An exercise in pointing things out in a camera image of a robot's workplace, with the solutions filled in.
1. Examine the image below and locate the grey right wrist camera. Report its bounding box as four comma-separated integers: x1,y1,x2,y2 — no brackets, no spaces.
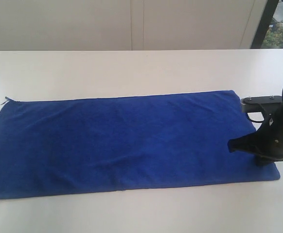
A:
241,96,282,114

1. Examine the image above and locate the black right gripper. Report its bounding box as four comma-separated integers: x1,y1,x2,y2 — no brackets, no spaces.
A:
228,90,283,166

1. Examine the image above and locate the black window frame post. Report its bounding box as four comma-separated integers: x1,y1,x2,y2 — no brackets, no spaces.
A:
250,0,279,49

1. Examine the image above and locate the blue microfiber towel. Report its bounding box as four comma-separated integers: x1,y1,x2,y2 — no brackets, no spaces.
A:
0,90,280,200

